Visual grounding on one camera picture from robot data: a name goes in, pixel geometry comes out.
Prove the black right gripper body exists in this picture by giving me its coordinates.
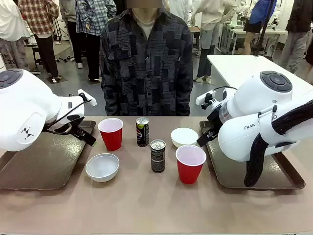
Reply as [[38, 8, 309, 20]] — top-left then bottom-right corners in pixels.
[[206, 107, 223, 138]]

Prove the black tripod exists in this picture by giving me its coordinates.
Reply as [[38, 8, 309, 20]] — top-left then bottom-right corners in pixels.
[[52, 19, 75, 63]]

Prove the black can green rim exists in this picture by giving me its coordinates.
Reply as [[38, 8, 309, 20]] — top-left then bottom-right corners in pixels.
[[135, 117, 150, 148]]

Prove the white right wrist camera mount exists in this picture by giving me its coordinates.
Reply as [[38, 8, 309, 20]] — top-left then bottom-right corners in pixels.
[[195, 90, 217, 110]]

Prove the person's left forearm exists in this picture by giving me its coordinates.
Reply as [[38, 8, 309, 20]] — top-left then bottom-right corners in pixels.
[[174, 73, 194, 117]]

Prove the black vertical pole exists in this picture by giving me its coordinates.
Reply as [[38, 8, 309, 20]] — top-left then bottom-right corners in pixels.
[[253, 0, 276, 58]]

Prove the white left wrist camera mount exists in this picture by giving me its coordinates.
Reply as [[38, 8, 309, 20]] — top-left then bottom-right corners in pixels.
[[77, 89, 97, 107]]

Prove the brown plastic tray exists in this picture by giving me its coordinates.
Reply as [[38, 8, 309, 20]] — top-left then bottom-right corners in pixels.
[[0, 120, 97, 190], [199, 119, 307, 190]]

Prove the bystander in white apron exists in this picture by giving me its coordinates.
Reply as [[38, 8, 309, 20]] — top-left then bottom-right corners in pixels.
[[192, 0, 237, 84]]

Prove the white bowl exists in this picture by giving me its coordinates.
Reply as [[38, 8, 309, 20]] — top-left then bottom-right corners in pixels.
[[85, 153, 120, 183], [170, 127, 200, 149]]

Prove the red plastic cup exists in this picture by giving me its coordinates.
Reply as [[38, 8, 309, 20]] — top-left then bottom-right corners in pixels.
[[175, 144, 207, 185], [97, 117, 124, 151]]

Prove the bystander in blue top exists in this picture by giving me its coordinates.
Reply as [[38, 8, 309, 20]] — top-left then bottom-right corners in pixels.
[[243, 0, 278, 56]]

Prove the person's right forearm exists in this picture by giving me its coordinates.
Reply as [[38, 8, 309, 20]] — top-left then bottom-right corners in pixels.
[[100, 73, 118, 117]]

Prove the white background desk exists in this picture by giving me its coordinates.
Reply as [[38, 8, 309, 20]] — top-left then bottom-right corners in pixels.
[[219, 20, 290, 55]]

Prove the white background table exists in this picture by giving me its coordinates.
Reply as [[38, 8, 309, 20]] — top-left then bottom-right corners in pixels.
[[206, 54, 313, 98]]

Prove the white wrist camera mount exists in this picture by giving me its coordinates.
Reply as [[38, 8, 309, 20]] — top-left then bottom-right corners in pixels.
[[77, 89, 97, 107], [195, 90, 217, 110]]

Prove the black fabric cable sleeve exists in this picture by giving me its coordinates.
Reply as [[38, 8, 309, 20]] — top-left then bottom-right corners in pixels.
[[244, 99, 313, 188]]

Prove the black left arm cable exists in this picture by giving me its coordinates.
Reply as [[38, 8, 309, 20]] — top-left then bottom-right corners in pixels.
[[43, 98, 93, 136]]

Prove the bystander in blue plaid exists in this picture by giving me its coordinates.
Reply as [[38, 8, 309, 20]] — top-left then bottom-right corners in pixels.
[[75, 0, 118, 82]]

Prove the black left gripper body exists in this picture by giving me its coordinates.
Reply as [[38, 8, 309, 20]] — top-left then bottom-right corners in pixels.
[[69, 121, 90, 142]]

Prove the person in patchwork shirt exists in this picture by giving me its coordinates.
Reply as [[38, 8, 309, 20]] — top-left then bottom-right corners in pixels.
[[99, 0, 195, 117]]

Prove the bystander in white clothes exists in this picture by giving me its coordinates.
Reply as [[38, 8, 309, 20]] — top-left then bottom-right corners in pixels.
[[0, 0, 30, 72]]

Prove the bystander in red plaid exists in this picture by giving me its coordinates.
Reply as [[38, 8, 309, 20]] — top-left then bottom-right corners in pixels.
[[18, 0, 60, 84]]

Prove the bystander in grey top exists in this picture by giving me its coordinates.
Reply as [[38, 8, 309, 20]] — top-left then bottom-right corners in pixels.
[[59, 0, 85, 70]]

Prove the black can silver lid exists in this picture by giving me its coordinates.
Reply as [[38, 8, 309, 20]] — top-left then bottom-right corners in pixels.
[[149, 139, 167, 173]]

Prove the bystander in dark jacket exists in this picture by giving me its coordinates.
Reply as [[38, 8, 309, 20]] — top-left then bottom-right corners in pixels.
[[278, 0, 313, 74]]

